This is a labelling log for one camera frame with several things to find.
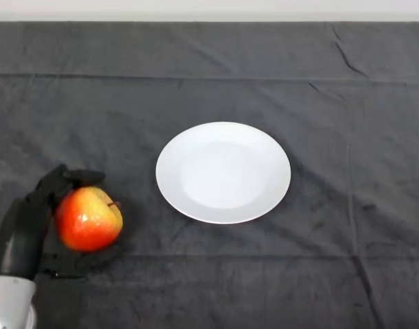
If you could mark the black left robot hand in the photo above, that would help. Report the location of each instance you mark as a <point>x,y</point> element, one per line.
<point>20,233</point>

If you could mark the red and yellow apple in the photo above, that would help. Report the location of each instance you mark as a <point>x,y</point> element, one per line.
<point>87,222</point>

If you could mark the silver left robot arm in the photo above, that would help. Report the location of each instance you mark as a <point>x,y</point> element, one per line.
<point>10,301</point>

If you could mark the white round plate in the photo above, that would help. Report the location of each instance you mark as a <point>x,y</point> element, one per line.
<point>223,171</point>

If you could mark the black cloth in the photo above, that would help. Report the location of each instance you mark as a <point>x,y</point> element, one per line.
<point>332,257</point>

